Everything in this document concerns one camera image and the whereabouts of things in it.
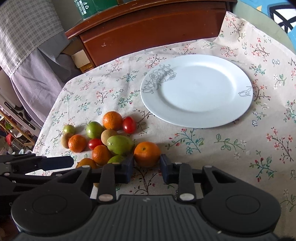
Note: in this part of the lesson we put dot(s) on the blue patterned cushion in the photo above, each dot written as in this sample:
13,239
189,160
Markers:
281,12

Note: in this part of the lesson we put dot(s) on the brown kiwi middle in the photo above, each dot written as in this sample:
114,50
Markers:
106,134

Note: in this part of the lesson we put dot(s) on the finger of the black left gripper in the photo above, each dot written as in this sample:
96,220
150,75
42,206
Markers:
21,182
26,163

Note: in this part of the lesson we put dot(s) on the large orange tangerine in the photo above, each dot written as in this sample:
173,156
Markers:
147,154

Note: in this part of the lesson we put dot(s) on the small green fruit left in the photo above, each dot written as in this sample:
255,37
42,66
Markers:
69,129

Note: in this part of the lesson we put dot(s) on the orange tangerine top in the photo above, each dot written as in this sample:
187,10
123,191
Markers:
112,121

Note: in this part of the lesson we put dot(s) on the small cardboard box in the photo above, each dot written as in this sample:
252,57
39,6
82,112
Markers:
80,59

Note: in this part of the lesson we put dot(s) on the red cherry tomato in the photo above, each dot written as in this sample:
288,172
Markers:
129,125
93,143

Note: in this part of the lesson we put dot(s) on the wooden shelf rack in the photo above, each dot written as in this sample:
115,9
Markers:
14,137

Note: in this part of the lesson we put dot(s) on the orange tangerine bottom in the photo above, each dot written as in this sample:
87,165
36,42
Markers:
87,161

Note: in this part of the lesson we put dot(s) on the green round fruit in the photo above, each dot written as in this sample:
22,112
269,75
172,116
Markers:
94,130

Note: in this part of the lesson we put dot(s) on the large green mango fruit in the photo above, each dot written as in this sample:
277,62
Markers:
120,145

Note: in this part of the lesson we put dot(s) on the green fruit bottom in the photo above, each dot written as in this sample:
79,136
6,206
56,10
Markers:
117,159

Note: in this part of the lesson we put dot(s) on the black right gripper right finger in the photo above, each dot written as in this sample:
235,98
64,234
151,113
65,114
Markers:
225,202

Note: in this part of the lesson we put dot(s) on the brown kiwi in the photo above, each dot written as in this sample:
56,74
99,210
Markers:
65,140
106,134

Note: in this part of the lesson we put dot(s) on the white round plate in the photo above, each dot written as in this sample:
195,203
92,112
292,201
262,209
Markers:
197,91

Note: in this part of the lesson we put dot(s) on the brown wooden cabinet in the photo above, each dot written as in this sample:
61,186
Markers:
139,25

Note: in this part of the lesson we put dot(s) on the green milk carton box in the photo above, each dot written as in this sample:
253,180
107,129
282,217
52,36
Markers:
88,8

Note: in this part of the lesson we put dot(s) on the brown kiwi left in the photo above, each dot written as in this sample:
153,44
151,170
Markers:
65,140

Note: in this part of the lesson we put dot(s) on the floral tablecloth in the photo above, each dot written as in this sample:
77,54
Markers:
258,148

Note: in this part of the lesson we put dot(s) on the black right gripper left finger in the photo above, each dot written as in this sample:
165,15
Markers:
66,202

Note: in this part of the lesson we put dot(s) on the checkered grey cloth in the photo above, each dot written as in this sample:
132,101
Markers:
32,44

